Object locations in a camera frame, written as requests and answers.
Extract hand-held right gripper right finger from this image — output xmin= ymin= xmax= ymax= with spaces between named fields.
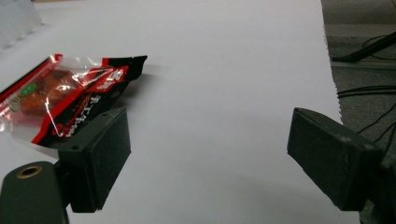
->
xmin=286 ymin=106 xmax=385 ymax=212

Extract black cables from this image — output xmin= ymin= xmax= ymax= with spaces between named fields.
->
xmin=331 ymin=31 xmax=396 ymax=63

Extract red and black snack packet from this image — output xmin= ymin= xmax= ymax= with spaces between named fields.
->
xmin=0 ymin=53 xmax=149 ymax=149

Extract translucent plastic container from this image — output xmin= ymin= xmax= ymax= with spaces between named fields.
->
xmin=0 ymin=0 xmax=44 ymax=52

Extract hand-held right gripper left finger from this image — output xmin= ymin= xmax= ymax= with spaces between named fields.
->
xmin=57 ymin=106 xmax=133 ymax=214

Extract thin black cable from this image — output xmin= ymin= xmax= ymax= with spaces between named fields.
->
xmin=356 ymin=102 xmax=396 ymax=135

